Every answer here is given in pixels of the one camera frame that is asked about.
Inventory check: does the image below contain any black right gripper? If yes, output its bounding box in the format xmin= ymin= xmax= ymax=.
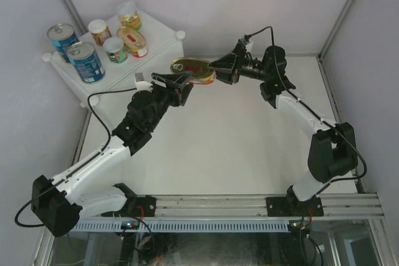
xmin=208 ymin=43 xmax=270 ymax=85

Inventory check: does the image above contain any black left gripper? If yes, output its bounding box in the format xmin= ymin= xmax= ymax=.
xmin=146 ymin=71 xmax=193 ymax=131

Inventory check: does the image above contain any red sardine tin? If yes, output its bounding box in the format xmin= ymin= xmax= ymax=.
xmin=117 ymin=26 xmax=148 ymax=58
xmin=170 ymin=57 xmax=216 ymax=85

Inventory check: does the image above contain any yellow can with plastic lid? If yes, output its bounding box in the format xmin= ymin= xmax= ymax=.
xmin=103 ymin=37 xmax=127 ymax=64

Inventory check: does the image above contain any green can with plastic lid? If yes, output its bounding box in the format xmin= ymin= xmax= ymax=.
xmin=117 ymin=1 xmax=142 ymax=31

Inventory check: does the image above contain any pink portrait labelled can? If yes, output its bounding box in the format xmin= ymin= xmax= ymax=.
xmin=87 ymin=19 xmax=112 ymax=45

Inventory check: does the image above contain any dark blue tall can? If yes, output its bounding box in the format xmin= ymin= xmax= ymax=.
xmin=67 ymin=42 xmax=105 ymax=83

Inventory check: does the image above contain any light blue labelled can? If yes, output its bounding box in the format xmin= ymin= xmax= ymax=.
xmin=47 ymin=23 xmax=79 ymax=63

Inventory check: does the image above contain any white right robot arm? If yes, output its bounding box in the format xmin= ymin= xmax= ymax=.
xmin=209 ymin=42 xmax=358 ymax=217

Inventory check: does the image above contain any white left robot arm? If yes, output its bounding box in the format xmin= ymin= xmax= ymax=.
xmin=31 ymin=71 xmax=193 ymax=237

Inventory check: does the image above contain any white plastic cube cabinet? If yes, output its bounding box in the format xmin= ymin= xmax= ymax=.
xmin=42 ymin=9 xmax=185 ymax=131

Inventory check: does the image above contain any left controller circuit board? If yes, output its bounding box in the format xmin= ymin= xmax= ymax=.
xmin=121 ymin=220 xmax=140 ymax=230

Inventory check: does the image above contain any controller circuit board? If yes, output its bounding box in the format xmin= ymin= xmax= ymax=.
xmin=288 ymin=221 xmax=309 ymax=231
xmin=121 ymin=220 xmax=140 ymax=230

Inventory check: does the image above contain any right controller circuit board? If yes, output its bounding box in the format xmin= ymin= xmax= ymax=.
xmin=288 ymin=221 xmax=309 ymax=231

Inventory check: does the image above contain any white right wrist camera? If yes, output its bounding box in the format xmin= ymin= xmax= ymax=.
xmin=240 ymin=37 xmax=254 ymax=52

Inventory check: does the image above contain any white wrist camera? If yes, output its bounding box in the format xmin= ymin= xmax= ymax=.
xmin=240 ymin=37 xmax=254 ymax=52
xmin=134 ymin=72 xmax=152 ymax=91

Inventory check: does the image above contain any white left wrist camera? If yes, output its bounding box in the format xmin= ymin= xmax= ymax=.
xmin=134 ymin=72 xmax=152 ymax=91

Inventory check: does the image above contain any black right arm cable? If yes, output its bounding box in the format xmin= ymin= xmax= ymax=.
xmin=244 ymin=26 xmax=368 ymax=226

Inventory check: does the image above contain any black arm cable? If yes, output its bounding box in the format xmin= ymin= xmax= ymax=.
xmin=244 ymin=26 xmax=368 ymax=226
xmin=14 ymin=88 xmax=138 ymax=228

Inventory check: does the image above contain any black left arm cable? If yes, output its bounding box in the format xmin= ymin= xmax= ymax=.
xmin=14 ymin=88 xmax=138 ymax=228

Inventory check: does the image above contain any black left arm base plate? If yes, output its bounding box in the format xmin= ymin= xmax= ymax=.
xmin=101 ymin=196 xmax=156 ymax=218

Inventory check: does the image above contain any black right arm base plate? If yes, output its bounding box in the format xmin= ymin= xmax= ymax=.
xmin=266 ymin=196 xmax=324 ymax=217

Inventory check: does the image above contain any slotted grey cable duct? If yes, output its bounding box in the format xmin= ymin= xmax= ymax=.
xmin=72 ymin=219 xmax=289 ymax=233

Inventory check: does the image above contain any aluminium frame rail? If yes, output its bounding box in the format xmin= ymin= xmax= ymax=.
xmin=71 ymin=193 xmax=386 ymax=221

